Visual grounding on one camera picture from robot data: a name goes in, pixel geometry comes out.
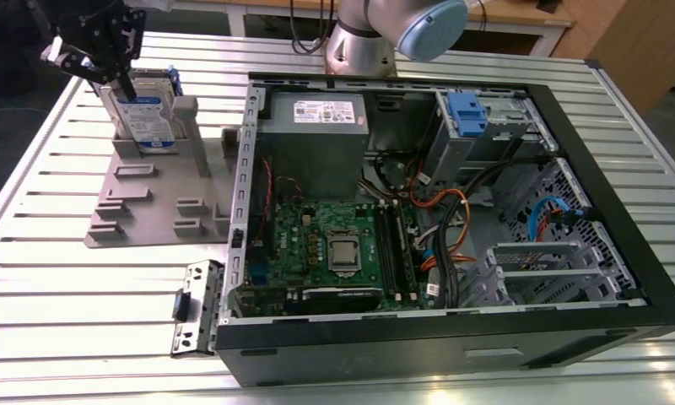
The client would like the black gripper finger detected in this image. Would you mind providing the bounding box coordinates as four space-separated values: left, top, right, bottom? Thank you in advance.
91 8 148 103
40 39 102 84

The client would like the hard disk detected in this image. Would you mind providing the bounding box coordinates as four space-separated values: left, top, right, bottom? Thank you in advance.
83 65 183 155

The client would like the metal disk bay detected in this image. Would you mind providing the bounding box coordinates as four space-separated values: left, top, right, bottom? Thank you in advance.
482 240 638 305

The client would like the grey parts rack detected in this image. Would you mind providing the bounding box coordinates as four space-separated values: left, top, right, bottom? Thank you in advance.
83 94 244 250

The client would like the grey power supply unit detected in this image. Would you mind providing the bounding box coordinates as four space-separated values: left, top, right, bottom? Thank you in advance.
255 92 371 204

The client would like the green motherboard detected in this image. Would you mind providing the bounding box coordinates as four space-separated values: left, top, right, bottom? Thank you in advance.
244 200 429 316

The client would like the CPU socket with metal cover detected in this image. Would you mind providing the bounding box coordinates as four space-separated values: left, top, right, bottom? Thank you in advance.
325 229 369 276

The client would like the blue plastic drive latch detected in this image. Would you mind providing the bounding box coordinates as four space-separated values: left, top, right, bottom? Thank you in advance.
443 91 489 138

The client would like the silver CPU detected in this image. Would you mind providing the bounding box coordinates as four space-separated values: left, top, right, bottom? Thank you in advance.
333 242 363 267

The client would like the metal drive cage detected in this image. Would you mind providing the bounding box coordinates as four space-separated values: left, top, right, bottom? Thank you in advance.
426 88 560 187

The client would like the black RAM slot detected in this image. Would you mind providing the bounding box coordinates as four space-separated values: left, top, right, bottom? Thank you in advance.
393 200 422 297
373 200 399 297

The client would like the wooden desk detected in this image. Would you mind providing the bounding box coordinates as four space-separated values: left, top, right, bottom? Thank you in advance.
463 0 576 58

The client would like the black graphics card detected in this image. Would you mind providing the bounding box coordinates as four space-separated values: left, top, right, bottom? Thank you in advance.
286 285 385 314

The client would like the black open PC case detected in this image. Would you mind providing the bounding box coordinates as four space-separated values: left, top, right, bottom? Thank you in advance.
212 71 675 389

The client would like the wooden cabinet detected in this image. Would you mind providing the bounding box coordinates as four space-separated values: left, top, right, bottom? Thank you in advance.
557 0 675 116

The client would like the red and black wire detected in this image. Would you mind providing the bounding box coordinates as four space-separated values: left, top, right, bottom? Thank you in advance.
261 155 277 225

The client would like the metal bracket with blue connector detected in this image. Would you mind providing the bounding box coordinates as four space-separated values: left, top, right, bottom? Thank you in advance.
170 260 227 359

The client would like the orange power wire bundle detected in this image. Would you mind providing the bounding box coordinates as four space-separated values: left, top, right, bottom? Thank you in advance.
407 176 481 275

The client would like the black cable bundle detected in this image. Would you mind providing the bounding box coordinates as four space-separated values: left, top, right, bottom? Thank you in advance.
430 154 549 309

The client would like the blue flat data wire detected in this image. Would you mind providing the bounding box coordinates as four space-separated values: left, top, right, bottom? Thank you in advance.
528 194 590 244

